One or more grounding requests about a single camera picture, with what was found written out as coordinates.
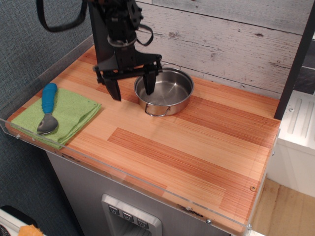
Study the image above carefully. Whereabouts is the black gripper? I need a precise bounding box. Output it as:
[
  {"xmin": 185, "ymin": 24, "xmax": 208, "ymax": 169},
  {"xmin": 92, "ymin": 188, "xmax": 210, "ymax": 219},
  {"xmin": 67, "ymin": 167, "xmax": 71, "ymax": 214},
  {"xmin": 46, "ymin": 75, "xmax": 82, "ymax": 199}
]
[{"xmin": 94, "ymin": 42, "xmax": 162, "ymax": 101}]

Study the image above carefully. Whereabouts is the stainless steel pot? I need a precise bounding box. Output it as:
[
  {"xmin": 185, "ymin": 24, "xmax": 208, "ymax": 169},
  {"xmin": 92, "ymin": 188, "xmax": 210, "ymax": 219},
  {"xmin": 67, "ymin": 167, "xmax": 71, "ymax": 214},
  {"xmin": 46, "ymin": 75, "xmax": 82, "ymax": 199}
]
[{"xmin": 134, "ymin": 63, "xmax": 194, "ymax": 117}]

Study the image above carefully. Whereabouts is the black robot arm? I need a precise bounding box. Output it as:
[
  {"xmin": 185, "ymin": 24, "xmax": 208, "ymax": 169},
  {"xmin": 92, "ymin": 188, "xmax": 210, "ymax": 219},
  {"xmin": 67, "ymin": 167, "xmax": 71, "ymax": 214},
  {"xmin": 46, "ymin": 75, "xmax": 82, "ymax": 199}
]
[{"xmin": 88, "ymin": 0, "xmax": 162, "ymax": 100}]

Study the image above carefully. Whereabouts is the green folded cloth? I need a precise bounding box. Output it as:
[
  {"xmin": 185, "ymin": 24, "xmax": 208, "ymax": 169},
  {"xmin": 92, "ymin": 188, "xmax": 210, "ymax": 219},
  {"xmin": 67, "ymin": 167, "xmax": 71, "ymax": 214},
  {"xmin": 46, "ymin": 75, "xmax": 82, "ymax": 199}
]
[{"xmin": 11, "ymin": 88, "xmax": 101, "ymax": 149}]

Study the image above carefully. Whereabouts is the clear acrylic table guard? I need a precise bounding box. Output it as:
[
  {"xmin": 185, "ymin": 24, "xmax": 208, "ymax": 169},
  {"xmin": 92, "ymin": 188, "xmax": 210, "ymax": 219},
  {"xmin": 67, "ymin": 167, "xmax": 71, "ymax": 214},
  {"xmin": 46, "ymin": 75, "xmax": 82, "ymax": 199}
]
[{"xmin": 3, "ymin": 45, "xmax": 280, "ymax": 236}]

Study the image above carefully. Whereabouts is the grey cabinet with dispenser panel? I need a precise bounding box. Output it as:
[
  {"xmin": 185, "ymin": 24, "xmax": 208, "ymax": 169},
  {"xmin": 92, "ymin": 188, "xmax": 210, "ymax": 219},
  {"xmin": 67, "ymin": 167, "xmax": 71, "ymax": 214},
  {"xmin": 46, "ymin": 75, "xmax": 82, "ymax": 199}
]
[{"xmin": 47, "ymin": 152, "xmax": 228, "ymax": 236}]

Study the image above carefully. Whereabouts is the orange fuzzy object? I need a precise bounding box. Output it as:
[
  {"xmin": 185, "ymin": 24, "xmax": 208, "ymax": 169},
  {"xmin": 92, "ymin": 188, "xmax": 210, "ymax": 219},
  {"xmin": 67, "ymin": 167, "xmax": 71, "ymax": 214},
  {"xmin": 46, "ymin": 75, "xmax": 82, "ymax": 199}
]
[{"xmin": 18, "ymin": 225, "xmax": 44, "ymax": 236}]

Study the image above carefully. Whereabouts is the white ribbed appliance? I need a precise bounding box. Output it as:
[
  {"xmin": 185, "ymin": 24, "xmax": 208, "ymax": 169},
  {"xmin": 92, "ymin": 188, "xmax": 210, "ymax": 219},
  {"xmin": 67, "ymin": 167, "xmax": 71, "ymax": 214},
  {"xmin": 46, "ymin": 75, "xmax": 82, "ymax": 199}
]
[{"xmin": 267, "ymin": 91, "xmax": 315, "ymax": 197}]

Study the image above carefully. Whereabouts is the dark vertical post left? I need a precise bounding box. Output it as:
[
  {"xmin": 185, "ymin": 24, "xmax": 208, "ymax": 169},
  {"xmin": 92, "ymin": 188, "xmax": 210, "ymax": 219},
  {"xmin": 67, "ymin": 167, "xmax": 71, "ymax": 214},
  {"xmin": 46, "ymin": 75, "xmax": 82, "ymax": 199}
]
[{"xmin": 88, "ymin": 2, "xmax": 114, "ymax": 63}]

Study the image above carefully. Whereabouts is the dark vertical post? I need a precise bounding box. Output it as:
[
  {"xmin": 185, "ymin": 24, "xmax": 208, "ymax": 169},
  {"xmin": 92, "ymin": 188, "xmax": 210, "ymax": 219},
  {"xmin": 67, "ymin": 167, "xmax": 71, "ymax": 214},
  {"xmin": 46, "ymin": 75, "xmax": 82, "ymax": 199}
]
[
  {"xmin": 88, "ymin": 2, "xmax": 114, "ymax": 63},
  {"xmin": 274, "ymin": 2, "xmax": 315, "ymax": 120}
]

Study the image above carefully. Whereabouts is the black braided cable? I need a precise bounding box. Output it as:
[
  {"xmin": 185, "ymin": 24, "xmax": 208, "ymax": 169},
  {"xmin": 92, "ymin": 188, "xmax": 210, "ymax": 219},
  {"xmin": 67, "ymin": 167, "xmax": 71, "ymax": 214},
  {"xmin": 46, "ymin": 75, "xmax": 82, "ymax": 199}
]
[{"xmin": 36, "ymin": 0, "xmax": 88, "ymax": 33}]

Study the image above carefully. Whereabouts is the blue handled metal spoon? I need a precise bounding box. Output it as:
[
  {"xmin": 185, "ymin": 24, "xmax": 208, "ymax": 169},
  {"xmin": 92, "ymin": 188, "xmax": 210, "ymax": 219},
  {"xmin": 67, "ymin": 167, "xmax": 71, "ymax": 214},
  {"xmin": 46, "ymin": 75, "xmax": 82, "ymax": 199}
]
[{"xmin": 37, "ymin": 83, "xmax": 58, "ymax": 135}]

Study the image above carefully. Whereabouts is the dark vertical post right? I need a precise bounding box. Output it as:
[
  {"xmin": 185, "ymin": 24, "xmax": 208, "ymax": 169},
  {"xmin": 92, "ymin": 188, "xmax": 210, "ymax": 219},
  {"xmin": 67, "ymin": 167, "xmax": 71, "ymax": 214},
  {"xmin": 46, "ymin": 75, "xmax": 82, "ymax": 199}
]
[{"xmin": 274, "ymin": 2, "xmax": 315, "ymax": 120}]

